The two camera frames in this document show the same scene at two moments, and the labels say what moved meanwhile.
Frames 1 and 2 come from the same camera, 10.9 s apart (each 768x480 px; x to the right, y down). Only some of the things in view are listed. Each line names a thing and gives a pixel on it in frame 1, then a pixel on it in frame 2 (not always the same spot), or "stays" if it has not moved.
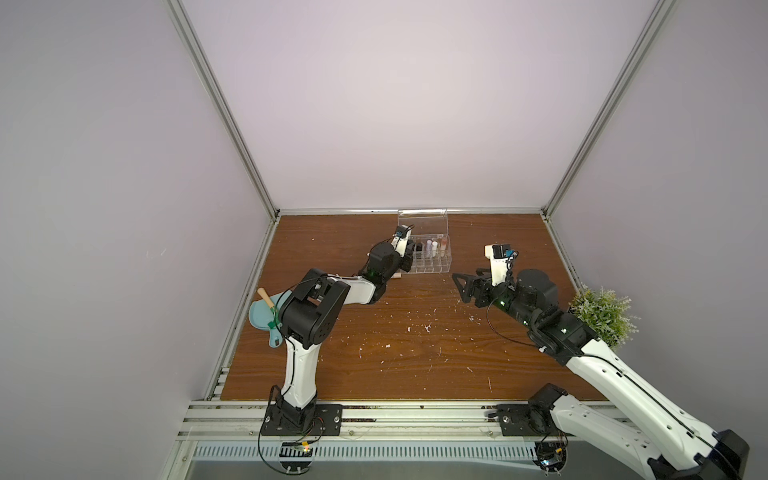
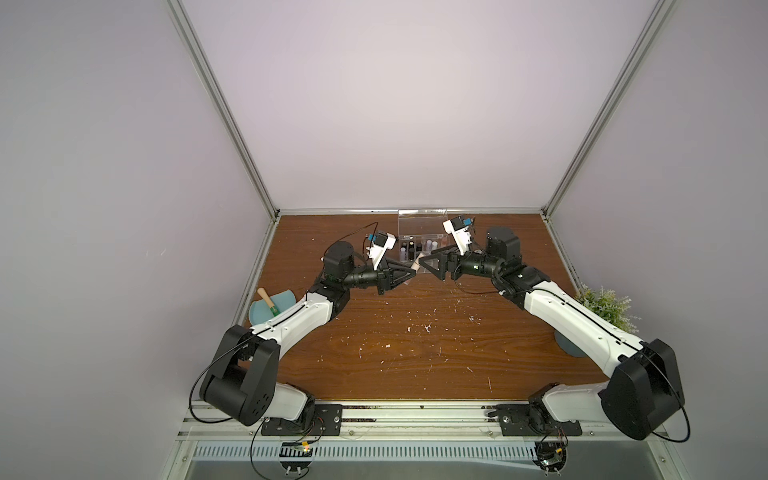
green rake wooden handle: (269, 301) stays
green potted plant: (606, 314) stays
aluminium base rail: (376, 432) stays
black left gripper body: (403, 263) to (379, 280)
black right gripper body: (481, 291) to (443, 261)
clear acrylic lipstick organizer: (432, 243) stays
